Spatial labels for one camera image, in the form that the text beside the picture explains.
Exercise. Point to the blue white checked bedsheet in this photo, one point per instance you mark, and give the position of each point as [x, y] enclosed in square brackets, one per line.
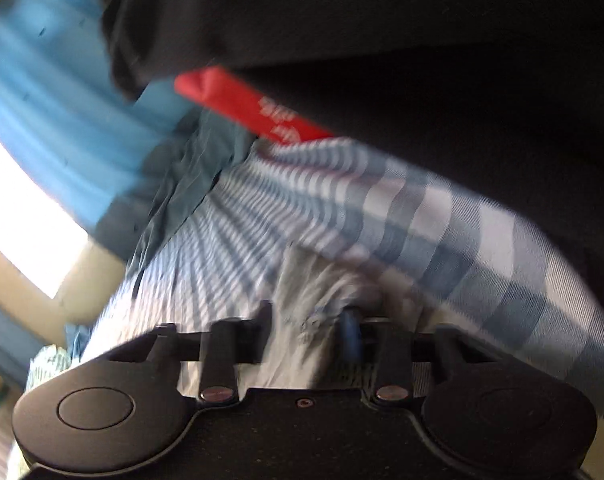
[432, 230]

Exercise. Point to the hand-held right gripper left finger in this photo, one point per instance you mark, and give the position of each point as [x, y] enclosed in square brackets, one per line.
[265, 332]

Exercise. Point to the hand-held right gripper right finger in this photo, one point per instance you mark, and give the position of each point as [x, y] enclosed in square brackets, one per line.
[350, 335]

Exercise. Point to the bright window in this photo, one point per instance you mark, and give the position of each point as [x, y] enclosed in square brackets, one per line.
[11, 210]

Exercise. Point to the grey printed pants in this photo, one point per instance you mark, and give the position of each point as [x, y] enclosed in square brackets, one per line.
[307, 300]

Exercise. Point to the blue denim garment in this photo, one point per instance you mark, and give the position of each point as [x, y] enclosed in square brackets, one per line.
[191, 170]

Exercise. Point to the blue star print curtain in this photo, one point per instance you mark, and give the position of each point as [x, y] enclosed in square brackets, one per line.
[46, 85]

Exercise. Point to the small blue cloth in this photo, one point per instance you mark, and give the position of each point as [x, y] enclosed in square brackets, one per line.
[76, 340]

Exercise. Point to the dark cloth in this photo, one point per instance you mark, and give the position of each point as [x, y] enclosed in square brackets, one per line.
[332, 10]

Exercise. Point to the green checked quilt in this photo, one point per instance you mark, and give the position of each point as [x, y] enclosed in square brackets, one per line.
[46, 365]

